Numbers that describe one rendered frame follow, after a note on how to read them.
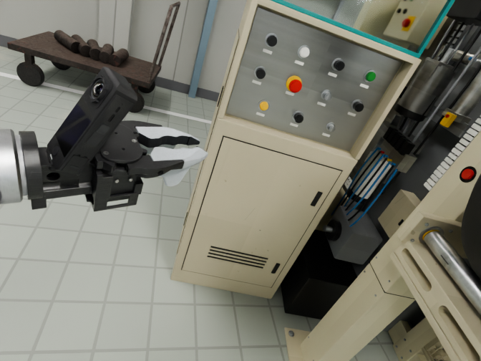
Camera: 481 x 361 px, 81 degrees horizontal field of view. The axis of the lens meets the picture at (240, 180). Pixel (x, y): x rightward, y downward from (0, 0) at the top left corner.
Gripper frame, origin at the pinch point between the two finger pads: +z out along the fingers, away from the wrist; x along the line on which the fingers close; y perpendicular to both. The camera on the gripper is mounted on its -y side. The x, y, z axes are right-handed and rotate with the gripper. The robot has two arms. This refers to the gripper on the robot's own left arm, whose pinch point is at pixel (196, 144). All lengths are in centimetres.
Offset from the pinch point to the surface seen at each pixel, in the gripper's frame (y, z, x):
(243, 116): 20, 45, -39
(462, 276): 11, 54, 36
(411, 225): 13, 60, 21
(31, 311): 112, -21, -35
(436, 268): 16, 58, 32
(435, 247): 13, 59, 28
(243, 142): 27, 44, -33
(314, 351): 91, 73, 33
